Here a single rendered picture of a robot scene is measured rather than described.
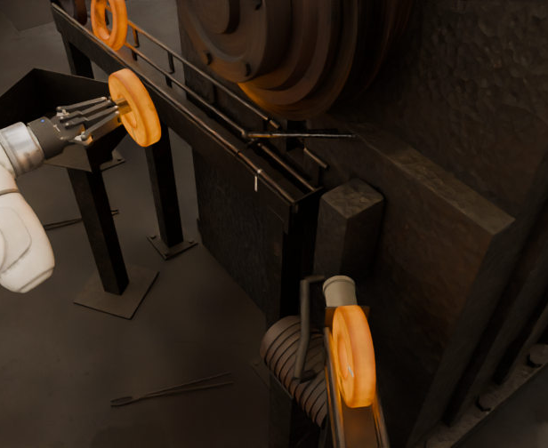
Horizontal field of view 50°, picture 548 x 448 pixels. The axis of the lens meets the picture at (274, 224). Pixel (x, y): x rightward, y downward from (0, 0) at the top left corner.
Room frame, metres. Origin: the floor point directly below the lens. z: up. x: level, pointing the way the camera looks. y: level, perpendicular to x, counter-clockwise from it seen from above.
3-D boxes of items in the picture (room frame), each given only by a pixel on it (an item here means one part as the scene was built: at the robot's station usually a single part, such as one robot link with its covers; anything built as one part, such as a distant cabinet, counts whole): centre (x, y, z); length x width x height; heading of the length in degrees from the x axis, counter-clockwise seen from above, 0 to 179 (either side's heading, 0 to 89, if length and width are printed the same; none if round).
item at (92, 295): (1.18, 0.53, 0.36); 0.26 x 0.20 x 0.72; 73
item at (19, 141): (0.85, 0.47, 0.83); 0.09 x 0.06 x 0.09; 38
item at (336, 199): (0.78, -0.14, 0.68); 0.11 x 0.08 x 0.24; 128
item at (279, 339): (0.61, -0.08, 0.27); 0.22 x 0.13 x 0.53; 38
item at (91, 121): (0.93, 0.35, 0.84); 0.11 x 0.01 x 0.04; 127
